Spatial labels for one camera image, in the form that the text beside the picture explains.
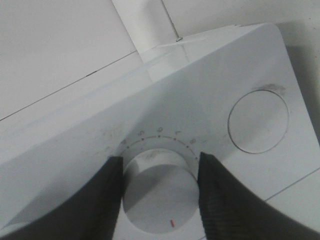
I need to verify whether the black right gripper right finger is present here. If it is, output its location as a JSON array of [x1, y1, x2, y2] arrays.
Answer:
[[197, 152, 320, 240]]

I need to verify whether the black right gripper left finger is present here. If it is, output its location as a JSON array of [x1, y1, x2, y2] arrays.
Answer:
[[2, 156, 124, 240]]

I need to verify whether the white timer knob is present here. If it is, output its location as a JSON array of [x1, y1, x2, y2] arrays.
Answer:
[[122, 148, 199, 234]]

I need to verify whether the white round door button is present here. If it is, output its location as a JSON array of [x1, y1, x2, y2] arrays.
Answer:
[[227, 89, 290, 154]]

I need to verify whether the white microwave oven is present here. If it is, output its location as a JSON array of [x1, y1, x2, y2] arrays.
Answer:
[[0, 23, 320, 240]]

